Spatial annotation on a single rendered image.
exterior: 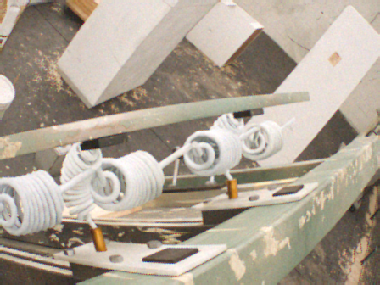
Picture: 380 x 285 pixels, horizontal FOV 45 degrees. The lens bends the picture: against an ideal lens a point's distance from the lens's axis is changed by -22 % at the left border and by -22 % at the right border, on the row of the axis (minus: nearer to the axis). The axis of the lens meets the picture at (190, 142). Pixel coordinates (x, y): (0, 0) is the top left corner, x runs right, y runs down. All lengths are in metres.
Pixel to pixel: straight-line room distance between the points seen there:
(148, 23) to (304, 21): 5.88
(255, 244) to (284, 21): 9.00
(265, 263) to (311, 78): 4.46
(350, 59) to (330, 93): 0.47
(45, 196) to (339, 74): 4.59
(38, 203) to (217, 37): 6.08
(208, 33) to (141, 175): 5.93
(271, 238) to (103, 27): 3.52
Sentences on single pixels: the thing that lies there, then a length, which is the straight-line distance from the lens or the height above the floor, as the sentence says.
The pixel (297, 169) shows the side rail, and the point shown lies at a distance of 1.67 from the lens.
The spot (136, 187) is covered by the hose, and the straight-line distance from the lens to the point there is 0.66.
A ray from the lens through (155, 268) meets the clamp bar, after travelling 0.53.
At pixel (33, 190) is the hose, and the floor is 1.87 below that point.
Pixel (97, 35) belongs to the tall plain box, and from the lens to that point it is 4.13.
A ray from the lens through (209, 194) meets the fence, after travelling 1.54.
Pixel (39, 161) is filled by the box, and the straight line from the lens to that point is 2.25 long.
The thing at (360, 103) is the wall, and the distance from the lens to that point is 9.53.
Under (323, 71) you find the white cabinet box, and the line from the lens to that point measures 5.04.
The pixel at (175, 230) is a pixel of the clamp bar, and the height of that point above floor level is 1.69.
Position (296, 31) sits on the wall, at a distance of 9.54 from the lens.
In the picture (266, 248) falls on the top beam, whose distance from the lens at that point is 0.67.
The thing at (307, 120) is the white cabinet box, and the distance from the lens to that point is 5.17.
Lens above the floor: 2.22
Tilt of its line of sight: 27 degrees down
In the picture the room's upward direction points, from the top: 42 degrees clockwise
